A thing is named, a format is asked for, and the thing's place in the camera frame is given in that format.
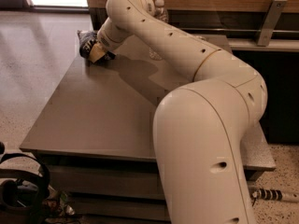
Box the black white striped cable connector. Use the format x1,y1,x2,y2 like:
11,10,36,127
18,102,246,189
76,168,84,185
251,188,299,203

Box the wooden wall counter panel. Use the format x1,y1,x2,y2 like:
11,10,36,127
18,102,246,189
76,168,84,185
83,0,299,39

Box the right metal wall bracket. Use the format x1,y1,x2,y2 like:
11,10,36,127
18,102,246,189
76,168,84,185
256,0,287,47

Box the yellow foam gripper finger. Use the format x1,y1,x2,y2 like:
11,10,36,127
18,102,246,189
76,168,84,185
88,43,107,63

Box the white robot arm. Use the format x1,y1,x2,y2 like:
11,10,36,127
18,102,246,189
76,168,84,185
97,0,267,224

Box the grey table with drawers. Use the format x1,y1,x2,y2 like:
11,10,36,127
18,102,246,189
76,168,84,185
20,31,277,224

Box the blue chip bag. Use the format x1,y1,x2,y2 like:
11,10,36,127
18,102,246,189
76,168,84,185
77,30,116,63

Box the clear plastic water bottle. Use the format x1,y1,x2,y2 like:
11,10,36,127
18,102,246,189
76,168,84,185
149,0,169,61

